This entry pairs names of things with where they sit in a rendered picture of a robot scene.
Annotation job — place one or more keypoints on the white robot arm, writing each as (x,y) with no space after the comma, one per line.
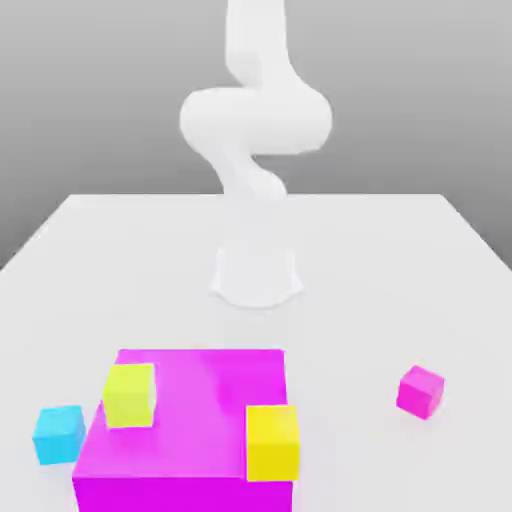
(256,120)

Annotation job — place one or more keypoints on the small yellow cube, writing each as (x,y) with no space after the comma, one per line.
(272,442)

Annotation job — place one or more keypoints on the small lime cube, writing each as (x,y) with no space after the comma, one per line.
(128,396)

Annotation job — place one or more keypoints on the small pink cube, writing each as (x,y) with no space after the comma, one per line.
(420,392)

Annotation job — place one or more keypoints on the small cyan cube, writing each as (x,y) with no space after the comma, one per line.
(59,435)

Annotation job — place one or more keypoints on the large magenta box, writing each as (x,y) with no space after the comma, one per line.
(192,420)

